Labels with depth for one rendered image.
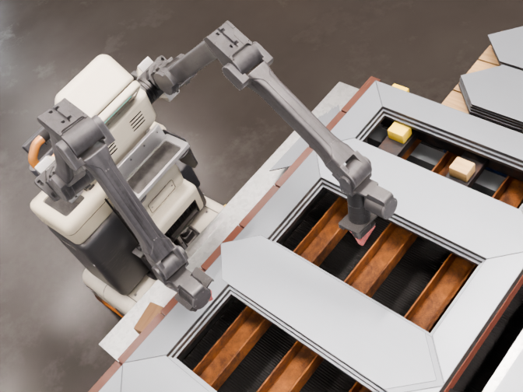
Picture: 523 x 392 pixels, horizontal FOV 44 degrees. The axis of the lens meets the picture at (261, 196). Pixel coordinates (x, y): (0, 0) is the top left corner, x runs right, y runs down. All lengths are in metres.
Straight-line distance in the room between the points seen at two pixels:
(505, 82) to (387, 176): 0.50
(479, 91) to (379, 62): 1.48
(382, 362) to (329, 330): 0.16
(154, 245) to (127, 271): 1.10
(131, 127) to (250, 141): 1.49
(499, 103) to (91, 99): 1.22
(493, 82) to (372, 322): 0.90
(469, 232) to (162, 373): 0.92
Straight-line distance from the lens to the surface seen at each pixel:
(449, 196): 1.93
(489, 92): 2.19
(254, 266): 1.90
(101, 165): 1.45
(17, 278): 3.51
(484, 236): 1.86
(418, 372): 1.68
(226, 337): 1.99
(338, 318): 1.76
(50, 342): 3.19
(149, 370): 1.87
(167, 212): 2.20
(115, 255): 2.55
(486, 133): 2.08
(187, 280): 1.60
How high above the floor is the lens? 2.41
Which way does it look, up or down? 50 degrees down
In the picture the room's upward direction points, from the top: 24 degrees counter-clockwise
